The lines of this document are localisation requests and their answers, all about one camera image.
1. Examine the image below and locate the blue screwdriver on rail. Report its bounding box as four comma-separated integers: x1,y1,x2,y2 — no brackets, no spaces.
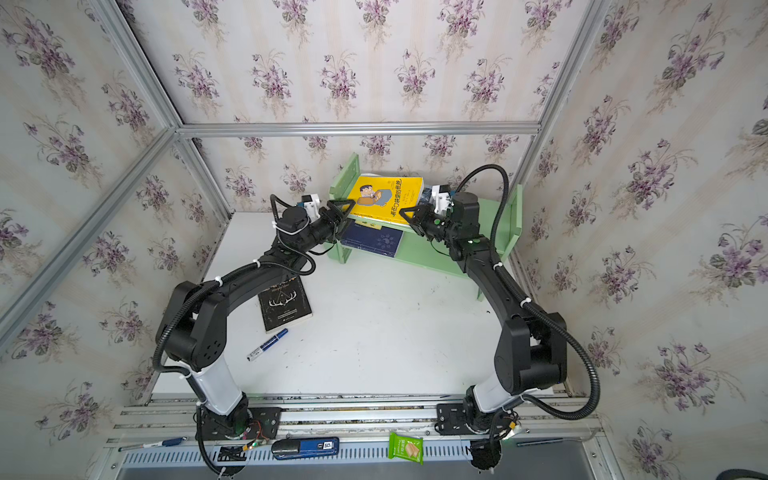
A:
118,436,187,452

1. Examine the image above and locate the green two-tier shelf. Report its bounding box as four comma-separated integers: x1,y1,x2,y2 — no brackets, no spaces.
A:
330,154,522,279

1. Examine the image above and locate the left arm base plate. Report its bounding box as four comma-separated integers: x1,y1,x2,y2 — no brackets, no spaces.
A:
195,407,283,442

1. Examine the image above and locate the black book with antlers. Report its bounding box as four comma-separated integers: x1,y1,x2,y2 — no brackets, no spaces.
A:
257,276,313,333

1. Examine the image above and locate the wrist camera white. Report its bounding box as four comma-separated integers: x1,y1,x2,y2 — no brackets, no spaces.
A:
300,194,322,223
430,184,452,217

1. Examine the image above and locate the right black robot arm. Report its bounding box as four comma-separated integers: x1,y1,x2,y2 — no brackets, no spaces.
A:
399,164,601,439

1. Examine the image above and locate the green snack packet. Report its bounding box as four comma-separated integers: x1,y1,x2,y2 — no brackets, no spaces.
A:
387,432,424,465

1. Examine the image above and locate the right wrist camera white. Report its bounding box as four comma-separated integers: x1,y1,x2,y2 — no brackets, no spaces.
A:
430,184,452,217

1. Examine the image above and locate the blue black device on rail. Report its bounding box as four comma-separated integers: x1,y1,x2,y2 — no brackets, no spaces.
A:
271,437,340,461

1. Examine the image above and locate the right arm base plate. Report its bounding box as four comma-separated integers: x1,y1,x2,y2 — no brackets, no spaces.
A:
434,402,519,437

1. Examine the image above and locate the yellow cartoon book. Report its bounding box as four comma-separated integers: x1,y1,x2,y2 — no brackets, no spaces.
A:
348,176,424,226

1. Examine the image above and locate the navy book yellow label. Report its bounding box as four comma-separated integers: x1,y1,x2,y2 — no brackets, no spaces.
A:
341,221,404,258

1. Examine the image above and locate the blue white marker pen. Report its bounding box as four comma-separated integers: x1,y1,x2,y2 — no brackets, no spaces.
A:
246,328,289,362

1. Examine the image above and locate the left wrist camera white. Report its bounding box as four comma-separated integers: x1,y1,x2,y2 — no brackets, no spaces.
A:
300,194,322,223

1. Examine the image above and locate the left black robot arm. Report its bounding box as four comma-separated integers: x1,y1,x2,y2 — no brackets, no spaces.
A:
152,195,355,425

